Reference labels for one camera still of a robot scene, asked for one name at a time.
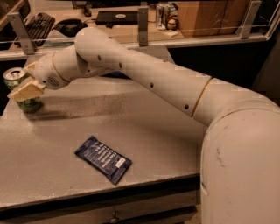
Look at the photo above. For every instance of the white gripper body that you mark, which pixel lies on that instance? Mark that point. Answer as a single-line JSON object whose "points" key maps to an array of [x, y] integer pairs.
{"points": [[46, 71]]}

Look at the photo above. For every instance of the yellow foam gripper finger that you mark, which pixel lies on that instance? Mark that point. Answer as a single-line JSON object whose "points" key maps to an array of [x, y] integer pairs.
{"points": [[29, 88], [29, 69]]}

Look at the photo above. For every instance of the green soda can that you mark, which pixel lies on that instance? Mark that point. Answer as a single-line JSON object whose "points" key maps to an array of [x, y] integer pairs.
{"points": [[12, 78]]}

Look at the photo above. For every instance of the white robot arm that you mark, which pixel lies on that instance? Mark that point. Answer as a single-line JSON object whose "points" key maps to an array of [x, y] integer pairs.
{"points": [[240, 156]]}

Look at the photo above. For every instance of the black keyboard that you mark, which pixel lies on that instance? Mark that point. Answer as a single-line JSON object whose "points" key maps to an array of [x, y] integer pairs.
{"points": [[39, 27]]}

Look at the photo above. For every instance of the black headphones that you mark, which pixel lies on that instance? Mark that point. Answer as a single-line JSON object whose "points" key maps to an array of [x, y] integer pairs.
{"points": [[70, 27]]}

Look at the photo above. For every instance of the black laptop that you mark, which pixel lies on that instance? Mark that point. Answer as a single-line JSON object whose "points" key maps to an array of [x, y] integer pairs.
{"points": [[121, 17]]}

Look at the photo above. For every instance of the small blue snack packet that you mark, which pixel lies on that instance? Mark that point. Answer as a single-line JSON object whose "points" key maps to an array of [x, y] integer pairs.
{"points": [[107, 161]]}

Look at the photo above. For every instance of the cans on back desk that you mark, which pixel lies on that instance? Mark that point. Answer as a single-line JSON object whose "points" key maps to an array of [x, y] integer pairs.
{"points": [[166, 17]]}

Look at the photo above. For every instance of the brown cardboard box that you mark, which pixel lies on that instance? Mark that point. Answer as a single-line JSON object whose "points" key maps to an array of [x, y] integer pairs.
{"points": [[209, 18]]}

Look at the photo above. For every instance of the grey desk drawer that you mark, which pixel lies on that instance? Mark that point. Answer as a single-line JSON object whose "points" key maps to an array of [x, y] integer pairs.
{"points": [[167, 206]]}

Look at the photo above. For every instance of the left metal divider bracket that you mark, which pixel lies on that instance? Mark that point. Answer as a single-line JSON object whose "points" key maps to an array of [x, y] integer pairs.
{"points": [[23, 36]]}

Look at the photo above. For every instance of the metal divider bracket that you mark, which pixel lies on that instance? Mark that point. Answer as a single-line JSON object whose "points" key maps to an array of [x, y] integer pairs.
{"points": [[142, 17], [23, 36], [248, 20]]}

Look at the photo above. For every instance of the middle metal divider bracket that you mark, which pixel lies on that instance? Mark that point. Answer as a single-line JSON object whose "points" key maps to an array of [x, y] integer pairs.
{"points": [[142, 17]]}

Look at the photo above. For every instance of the right metal divider bracket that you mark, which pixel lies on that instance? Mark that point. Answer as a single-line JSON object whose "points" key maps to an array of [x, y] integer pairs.
{"points": [[248, 20]]}

